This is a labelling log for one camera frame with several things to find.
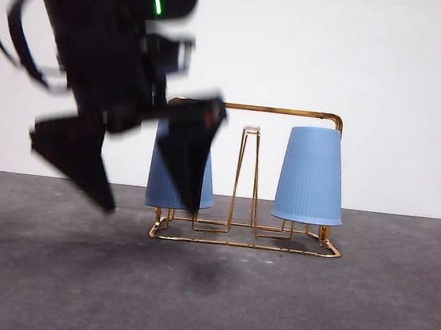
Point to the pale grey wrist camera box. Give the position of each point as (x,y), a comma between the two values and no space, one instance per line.
(169,53)

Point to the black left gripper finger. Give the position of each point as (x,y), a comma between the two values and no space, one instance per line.
(188,145)
(78,157)

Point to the blue ribbed plastic cup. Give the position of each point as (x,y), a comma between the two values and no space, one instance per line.
(311,175)
(161,178)

